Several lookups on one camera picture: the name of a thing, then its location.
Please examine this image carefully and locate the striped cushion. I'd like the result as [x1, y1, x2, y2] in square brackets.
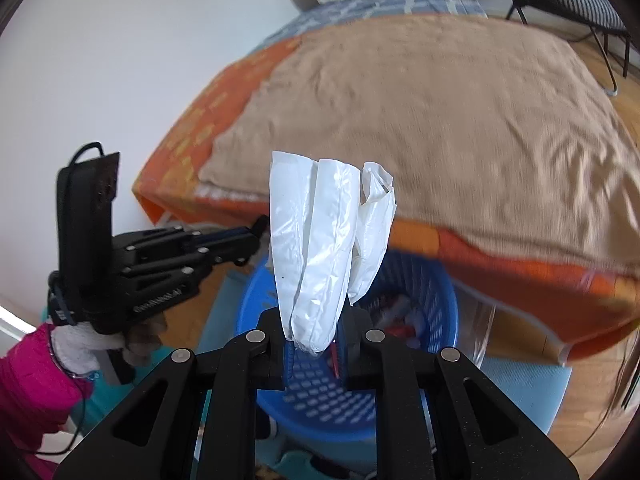
[544, 0, 626, 32]

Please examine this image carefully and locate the blue checked bedsheet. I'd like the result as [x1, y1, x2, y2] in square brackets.
[253, 0, 487, 52]

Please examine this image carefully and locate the beige fleece blanket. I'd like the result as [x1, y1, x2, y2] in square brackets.
[200, 14, 639, 275]

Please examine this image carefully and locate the orange floral bedsheet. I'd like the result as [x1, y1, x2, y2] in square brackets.
[132, 38, 639, 360]

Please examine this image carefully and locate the blue plastic laundry basket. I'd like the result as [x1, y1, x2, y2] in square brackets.
[257, 250, 459, 442]

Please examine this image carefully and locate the white gloved left hand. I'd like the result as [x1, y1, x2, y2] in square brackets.
[49, 311, 170, 376]

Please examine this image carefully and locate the white plastic bag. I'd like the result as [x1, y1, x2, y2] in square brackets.
[269, 152, 397, 356]

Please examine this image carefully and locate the black folding chair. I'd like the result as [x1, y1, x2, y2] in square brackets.
[506, 0, 631, 98]

